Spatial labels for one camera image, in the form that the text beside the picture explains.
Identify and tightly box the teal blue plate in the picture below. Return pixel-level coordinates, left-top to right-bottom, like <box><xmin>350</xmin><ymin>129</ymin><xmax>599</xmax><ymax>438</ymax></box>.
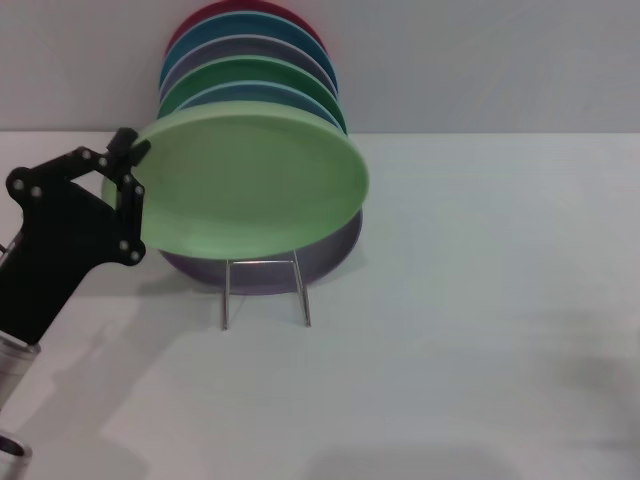
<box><xmin>159</xmin><ymin>12</ymin><xmax>335</xmax><ymax>91</ymax></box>

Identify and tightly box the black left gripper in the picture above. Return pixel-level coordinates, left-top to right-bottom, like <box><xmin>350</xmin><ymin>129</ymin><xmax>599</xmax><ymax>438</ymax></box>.
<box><xmin>0</xmin><ymin>127</ymin><xmax>151</xmax><ymax>347</ymax></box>

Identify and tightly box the light blue plate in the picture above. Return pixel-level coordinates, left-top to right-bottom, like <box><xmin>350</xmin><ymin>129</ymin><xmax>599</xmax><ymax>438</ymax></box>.
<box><xmin>175</xmin><ymin>81</ymin><xmax>348</xmax><ymax>135</ymax></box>

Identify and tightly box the dark green plate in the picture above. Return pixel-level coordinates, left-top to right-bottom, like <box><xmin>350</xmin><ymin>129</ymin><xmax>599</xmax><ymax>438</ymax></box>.
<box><xmin>157</xmin><ymin>55</ymin><xmax>346</xmax><ymax>131</ymax></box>

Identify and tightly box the lilac plate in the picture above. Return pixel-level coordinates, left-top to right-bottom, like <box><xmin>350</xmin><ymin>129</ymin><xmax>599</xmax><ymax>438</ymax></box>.
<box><xmin>159</xmin><ymin>207</ymin><xmax>364</xmax><ymax>296</ymax></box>

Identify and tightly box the metal wire plate rack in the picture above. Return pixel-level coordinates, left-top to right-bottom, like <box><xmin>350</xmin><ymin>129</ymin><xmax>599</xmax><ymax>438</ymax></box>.
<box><xmin>221</xmin><ymin>247</ymin><xmax>313</xmax><ymax>331</ymax></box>

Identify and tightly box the grey purple plate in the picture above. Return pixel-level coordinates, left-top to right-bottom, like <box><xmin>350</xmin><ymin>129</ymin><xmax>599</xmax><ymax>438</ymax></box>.
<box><xmin>158</xmin><ymin>35</ymin><xmax>340</xmax><ymax>99</ymax></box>

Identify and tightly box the maroon red plate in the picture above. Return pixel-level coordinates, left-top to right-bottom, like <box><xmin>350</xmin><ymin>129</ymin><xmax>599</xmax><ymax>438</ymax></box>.
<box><xmin>166</xmin><ymin>0</ymin><xmax>329</xmax><ymax>56</ymax></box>

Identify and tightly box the light green plate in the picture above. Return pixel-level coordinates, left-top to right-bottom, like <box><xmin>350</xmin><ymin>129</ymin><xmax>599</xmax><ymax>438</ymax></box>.
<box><xmin>102</xmin><ymin>102</ymin><xmax>371</xmax><ymax>262</ymax></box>

